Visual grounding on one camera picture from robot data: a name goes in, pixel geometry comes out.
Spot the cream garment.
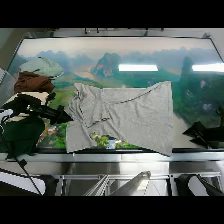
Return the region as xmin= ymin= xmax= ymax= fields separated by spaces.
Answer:
xmin=6 ymin=91 xmax=51 ymax=123

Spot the silver frame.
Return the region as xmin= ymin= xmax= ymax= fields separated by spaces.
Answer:
xmin=0 ymin=29 xmax=224 ymax=197

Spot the black cable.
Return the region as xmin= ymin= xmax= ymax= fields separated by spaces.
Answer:
xmin=0 ymin=125 xmax=44 ymax=196

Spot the brown garment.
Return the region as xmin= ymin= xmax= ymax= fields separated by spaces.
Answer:
xmin=13 ymin=71 xmax=56 ymax=95

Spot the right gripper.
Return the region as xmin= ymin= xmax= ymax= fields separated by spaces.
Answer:
xmin=182 ymin=120 xmax=222 ymax=150

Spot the grey T-shirt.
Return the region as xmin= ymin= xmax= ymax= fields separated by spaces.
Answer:
xmin=65 ymin=80 xmax=175 ymax=157

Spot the dark green garment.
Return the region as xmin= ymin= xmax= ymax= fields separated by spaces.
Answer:
xmin=0 ymin=114 xmax=46 ymax=160

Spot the pale green garment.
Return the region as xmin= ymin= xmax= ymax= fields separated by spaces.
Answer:
xmin=18 ymin=56 xmax=65 ymax=80

